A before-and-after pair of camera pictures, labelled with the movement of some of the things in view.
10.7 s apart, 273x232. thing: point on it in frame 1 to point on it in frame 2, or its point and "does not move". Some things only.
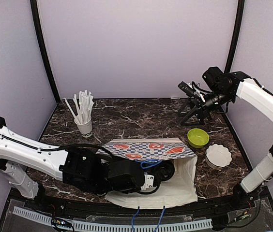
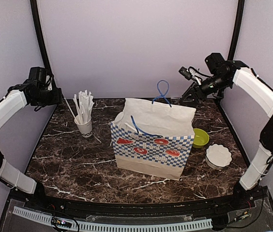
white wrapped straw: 72,111 does not move
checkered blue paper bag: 182,187 to 153,137
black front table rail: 247,203 does not move
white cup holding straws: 86,129 does not move
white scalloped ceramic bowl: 218,156 does not move
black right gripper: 203,108 to 194,93
